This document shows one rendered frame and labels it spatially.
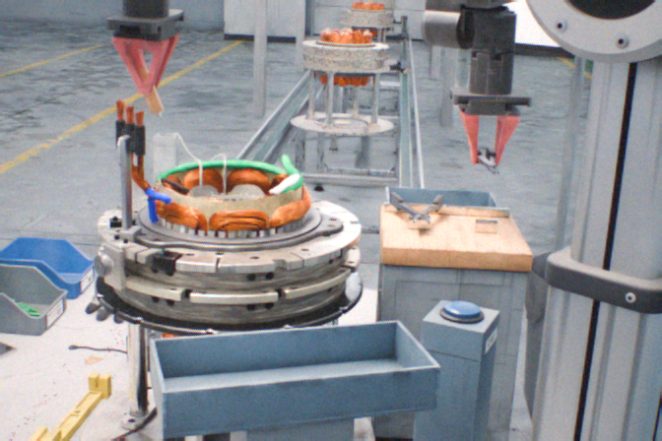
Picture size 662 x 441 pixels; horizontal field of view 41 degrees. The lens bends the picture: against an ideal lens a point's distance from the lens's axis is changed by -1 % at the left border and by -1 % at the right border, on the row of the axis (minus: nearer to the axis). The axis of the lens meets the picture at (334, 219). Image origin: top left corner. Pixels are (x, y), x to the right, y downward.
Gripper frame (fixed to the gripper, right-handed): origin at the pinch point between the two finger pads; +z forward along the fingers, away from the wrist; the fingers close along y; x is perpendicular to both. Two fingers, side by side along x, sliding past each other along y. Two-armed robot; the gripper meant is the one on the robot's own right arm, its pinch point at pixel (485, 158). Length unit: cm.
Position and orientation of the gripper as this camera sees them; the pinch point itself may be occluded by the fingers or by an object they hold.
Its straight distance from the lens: 123.6
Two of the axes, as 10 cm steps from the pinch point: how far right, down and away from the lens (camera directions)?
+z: -0.2, 9.5, 3.0
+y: -10.0, -0.2, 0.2
